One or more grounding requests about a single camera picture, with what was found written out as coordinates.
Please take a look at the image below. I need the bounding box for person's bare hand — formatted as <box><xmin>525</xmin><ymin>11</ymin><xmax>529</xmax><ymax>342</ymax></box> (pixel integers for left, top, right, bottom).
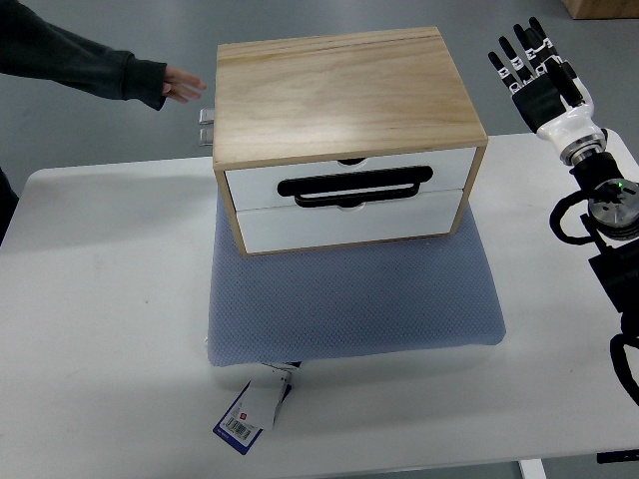
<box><xmin>162</xmin><ymin>66</ymin><xmax>207</xmax><ymax>104</ymax></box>

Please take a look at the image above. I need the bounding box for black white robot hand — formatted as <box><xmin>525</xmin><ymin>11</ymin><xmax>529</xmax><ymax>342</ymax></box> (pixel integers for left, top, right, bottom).
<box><xmin>488</xmin><ymin>17</ymin><xmax>607</xmax><ymax>166</ymax></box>

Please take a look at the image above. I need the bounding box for white drawer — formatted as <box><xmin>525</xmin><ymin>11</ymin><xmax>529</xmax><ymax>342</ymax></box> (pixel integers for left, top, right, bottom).
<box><xmin>226</xmin><ymin>147</ymin><xmax>476</xmax><ymax>211</ymax></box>

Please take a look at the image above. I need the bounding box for black drawer handle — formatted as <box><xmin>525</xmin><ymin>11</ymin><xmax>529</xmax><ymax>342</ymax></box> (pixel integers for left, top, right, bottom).
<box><xmin>277</xmin><ymin>166</ymin><xmax>434</xmax><ymax>209</ymax></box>

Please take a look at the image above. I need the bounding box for dark sleeved forearm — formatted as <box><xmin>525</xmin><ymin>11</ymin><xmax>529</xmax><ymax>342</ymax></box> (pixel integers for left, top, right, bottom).
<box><xmin>1</xmin><ymin>1</ymin><xmax>167</xmax><ymax>111</ymax></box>

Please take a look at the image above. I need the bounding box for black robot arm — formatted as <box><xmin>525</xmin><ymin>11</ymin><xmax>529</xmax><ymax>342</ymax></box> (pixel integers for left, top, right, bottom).
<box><xmin>549</xmin><ymin>149</ymin><xmax>638</xmax><ymax>401</ymax></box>

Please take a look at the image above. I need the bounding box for wooden drawer cabinet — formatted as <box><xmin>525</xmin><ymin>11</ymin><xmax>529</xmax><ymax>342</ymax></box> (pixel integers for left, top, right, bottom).
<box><xmin>213</xmin><ymin>27</ymin><xmax>488</xmax><ymax>255</ymax></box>

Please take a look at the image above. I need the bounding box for upper silver metal clamp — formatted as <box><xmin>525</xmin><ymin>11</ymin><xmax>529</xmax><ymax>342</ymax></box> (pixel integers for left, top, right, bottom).
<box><xmin>199</xmin><ymin>108</ymin><xmax>215</xmax><ymax>125</ymax></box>

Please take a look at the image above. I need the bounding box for silver metal clamp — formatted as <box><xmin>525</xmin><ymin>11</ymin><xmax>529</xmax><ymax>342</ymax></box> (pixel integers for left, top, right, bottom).
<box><xmin>199</xmin><ymin>128</ymin><xmax>214</xmax><ymax>147</ymax></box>
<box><xmin>199</xmin><ymin>108</ymin><xmax>215</xmax><ymax>125</ymax></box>

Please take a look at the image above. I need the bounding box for lower silver metal clamp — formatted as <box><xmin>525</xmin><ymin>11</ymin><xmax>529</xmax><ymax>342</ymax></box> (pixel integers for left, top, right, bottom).
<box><xmin>199</xmin><ymin>128</ymin><xmax>214</xmax><ymax>147</ymax></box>

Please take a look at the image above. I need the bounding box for cardboard box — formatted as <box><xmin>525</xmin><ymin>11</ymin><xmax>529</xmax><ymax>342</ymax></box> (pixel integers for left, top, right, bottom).
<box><xmin>562</xmin><ymin>0</ymin><xmax>639</xmax><ymax>20</ymax></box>

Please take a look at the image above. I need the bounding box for blue mesh cushion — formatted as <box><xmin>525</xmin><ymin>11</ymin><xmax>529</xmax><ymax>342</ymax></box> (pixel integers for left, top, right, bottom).
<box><xmin>208</xmin><ymin>211</ymin><xmax>506</xmax><ymax>366</ymax></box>

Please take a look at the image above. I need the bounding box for white and blue tag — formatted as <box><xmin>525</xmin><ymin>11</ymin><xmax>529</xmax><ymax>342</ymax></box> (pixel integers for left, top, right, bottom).
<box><xmin>213</xmin><ymin>362</ymin><xmax>302</xmax><ymax>455</ymax></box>

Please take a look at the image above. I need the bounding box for white table leg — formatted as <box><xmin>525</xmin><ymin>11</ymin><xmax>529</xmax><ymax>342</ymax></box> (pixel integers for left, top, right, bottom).
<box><xmin>518</xmin><ymin>459</ymin><xmax>547</xmax><ymax>479</ymax></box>

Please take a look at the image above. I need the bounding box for black table bracket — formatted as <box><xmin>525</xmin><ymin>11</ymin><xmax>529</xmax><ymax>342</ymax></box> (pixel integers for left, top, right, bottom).
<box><xmin>596</xmin><ymin>449</ymin><xmax>639</xmax><ymax>464</ymax></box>

